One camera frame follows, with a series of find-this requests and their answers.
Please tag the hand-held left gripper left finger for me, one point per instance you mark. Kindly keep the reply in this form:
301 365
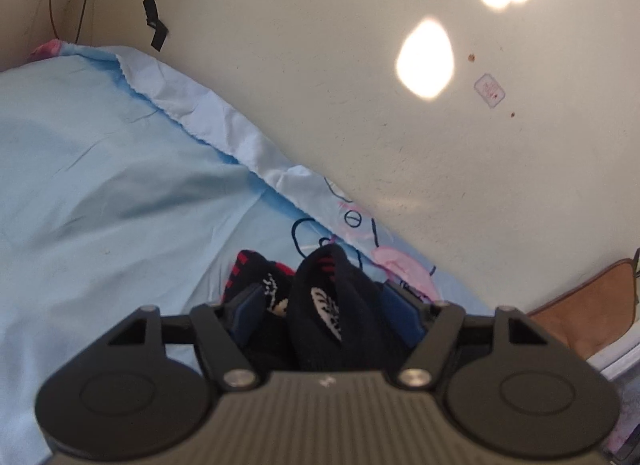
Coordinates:
247 311

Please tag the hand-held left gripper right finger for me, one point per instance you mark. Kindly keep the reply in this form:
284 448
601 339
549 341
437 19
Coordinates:
403 316

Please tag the black patterned sock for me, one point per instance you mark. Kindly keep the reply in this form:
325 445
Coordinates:
320 325

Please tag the brown bag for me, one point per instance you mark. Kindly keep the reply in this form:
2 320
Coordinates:
595 310

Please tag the light blue printed bed sheet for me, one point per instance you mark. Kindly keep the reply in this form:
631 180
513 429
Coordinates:
100 170

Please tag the black tape piece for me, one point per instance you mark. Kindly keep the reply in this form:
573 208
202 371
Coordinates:
156 25

